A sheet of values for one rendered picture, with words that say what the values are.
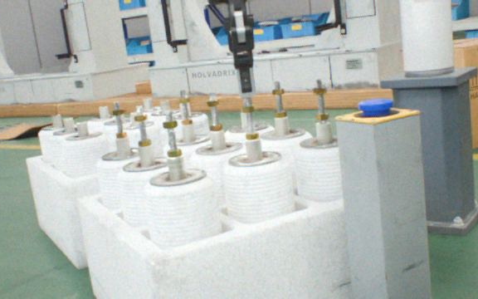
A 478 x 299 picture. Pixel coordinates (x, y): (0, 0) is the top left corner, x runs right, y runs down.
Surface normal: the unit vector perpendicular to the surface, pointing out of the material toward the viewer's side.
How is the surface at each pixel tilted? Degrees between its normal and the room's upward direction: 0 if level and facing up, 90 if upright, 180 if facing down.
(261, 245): 90
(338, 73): 90
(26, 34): 90
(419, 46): 90
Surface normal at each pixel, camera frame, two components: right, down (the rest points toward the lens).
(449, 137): 0.17, 0.18
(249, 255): 0.47, 0.12
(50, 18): 0.81, 0.01
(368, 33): -0.57, 0.23
